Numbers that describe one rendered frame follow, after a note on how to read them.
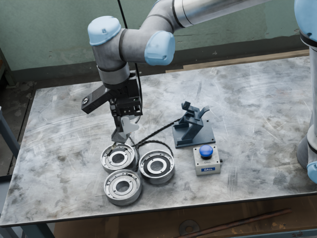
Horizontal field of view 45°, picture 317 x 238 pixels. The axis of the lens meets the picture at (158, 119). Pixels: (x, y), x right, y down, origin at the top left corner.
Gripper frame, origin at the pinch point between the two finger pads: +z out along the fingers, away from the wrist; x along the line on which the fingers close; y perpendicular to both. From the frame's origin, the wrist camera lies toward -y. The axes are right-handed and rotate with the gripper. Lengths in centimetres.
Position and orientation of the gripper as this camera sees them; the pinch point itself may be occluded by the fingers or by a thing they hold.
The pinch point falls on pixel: (121, 131)
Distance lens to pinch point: 111.4
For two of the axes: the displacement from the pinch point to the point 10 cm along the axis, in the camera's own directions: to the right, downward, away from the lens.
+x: -0.9, -6.9, 7.2
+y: 9.9, -1.5, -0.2
